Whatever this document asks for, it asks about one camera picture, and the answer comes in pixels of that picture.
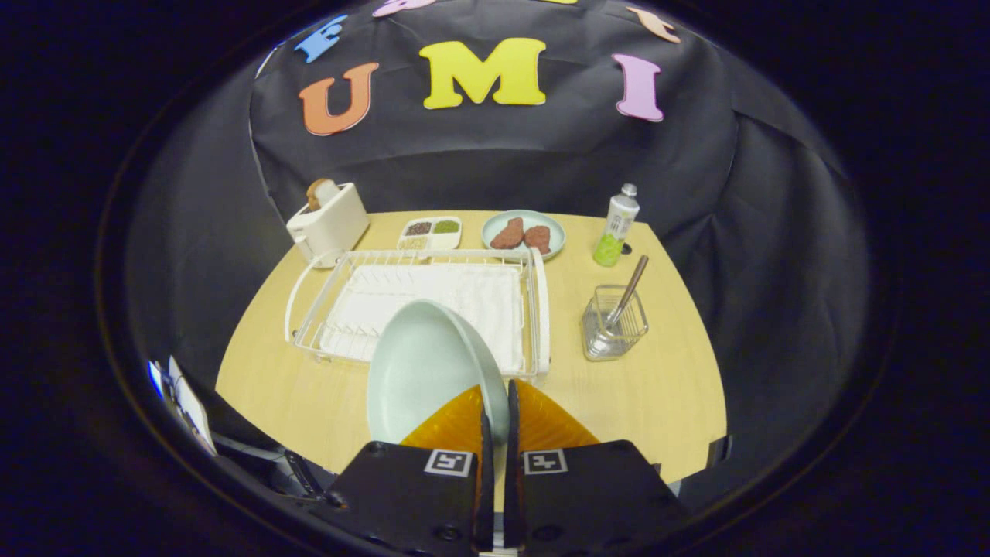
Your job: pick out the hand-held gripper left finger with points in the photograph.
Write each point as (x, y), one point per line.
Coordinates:
(410, 499)

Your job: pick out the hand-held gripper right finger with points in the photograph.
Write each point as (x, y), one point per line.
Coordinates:
(595, 499)

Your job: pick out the pale green meat plate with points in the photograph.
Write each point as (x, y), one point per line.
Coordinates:
(553, 244)

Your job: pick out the white drip tray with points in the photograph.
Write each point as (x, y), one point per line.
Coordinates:
(464, 298)

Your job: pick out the white paper sheet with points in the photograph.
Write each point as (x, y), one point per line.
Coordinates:
(193, 406)

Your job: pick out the brown meat piece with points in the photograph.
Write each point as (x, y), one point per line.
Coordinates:
(538, 238)
(508, 234)

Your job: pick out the white divided seasoning tray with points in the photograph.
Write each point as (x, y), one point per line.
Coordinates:
(433, 232)

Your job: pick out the green drink bottle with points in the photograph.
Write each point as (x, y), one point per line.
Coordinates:
(619, 220)

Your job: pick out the white toaster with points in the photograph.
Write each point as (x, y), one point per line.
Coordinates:
(336, 224)

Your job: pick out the bread slice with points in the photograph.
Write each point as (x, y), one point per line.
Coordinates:
(319, 193)

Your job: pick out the black backdrop cloth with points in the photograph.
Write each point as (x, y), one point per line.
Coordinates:
(495, 155)

